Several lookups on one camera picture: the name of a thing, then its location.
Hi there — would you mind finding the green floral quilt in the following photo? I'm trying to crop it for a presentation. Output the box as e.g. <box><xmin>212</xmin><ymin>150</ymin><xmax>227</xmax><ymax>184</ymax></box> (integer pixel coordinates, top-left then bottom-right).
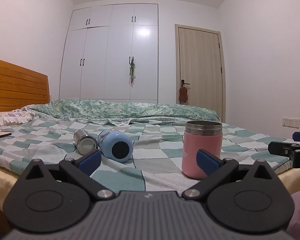
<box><xmin>27</xmin><ymin>99</ymin><xmax>221</xmax><ymax>126</ymax></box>

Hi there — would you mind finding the stainless steel cup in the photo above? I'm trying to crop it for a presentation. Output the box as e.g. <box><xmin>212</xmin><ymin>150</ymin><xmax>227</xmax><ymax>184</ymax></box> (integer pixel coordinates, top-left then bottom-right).
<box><xmin>73</xmin><ymin>129</ymin><xmax>99</xmax><ymax>155</ymax></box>

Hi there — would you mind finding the brown hanging ornament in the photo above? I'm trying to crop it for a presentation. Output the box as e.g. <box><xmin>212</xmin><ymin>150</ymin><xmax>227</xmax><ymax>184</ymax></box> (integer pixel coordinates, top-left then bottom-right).
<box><xmin>179</xmin><ymin>86</ymin><xmax>189</xmax><ymax>104</ymax></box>

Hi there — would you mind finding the wooden headboard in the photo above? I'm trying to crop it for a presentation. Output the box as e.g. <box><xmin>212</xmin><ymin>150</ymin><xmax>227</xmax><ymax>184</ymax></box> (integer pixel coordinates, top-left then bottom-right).
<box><xmin>0</xmin><ymin>56</ymin><xmax>51</xmax><ymax>112</ymax></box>

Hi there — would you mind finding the green hanging ornament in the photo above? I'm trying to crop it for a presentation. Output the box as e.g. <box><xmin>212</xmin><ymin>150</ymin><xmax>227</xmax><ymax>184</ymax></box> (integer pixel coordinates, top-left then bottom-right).
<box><xmin>129</xmin><ymin>57</ymin><xmax>136</xmax><ymax>86</ymax></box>

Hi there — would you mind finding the checkered bed sheet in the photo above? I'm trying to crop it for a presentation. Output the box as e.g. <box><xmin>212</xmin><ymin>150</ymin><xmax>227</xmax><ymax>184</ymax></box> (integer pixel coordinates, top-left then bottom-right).
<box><xmin>0</xmin><ymin>116</ymin><xmax>293</xmax><ymax>193</ymax></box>

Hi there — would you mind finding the white wall socket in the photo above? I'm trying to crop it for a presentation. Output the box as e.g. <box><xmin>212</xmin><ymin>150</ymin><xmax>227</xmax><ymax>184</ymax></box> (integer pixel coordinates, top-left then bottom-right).
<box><xmin>282</xmin><ymin>117</ymin><xmax>300</xmax><ymax>129</ymax></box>

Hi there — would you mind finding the light blue cup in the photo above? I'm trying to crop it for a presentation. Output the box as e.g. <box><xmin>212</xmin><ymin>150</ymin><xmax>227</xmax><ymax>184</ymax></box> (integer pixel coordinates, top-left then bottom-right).
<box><xmin>97</xmin><ymin>129</ymin><xmax>134</xmax><ymax>163</ymax></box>

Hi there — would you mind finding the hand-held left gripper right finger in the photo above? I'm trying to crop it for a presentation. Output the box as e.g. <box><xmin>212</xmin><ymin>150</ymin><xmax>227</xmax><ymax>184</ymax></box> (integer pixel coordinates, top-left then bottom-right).
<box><xmin>181</xmin><ymin>149</ymin><xmax>278</xmax><ymax>202</ymax></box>

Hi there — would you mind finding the pink cup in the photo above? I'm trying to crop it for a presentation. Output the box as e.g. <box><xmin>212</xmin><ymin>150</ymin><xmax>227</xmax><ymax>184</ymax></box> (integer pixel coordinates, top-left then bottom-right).
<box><xmin>182</xmin><ymin>120</ymin><xmax>223</xmax><ymax>180</ymax></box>

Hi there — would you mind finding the beige wooden door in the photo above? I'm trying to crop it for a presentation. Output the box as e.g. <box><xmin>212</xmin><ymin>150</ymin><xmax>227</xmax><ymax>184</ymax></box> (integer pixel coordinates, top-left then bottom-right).
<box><xmin>175</xmin><ymin>24</ymin><xmax>227</xmax><ymax>122</ymax></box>

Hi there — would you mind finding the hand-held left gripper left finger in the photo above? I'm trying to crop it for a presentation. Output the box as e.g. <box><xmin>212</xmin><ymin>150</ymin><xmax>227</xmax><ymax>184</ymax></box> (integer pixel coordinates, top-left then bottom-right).
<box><xmin>19</xmin><ymin>149</ymin><xmax>116</xmax><ymax>202</ymax></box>

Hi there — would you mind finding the purple floral pillow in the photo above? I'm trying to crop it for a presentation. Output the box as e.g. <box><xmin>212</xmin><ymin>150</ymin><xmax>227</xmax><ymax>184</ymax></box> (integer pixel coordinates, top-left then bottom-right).
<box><xmin>0</xmin><ymin>108</ymin><xmax>41</xmax><ymax>128</ymax></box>

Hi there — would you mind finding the white wardrobe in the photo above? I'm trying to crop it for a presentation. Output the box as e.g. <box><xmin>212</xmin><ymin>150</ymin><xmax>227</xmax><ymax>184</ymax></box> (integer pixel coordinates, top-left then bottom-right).
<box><xmin>59</xmin><ymin>4</ymin><xmax>159</xmax><ymax>104</ymax></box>

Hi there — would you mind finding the yellow mattress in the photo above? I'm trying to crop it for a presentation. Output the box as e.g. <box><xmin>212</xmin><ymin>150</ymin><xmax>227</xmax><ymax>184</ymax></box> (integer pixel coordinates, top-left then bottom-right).
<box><xmin>0</xmin><ymin>164</ymin><xmax>300</xmax><ymax>207</ymax></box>

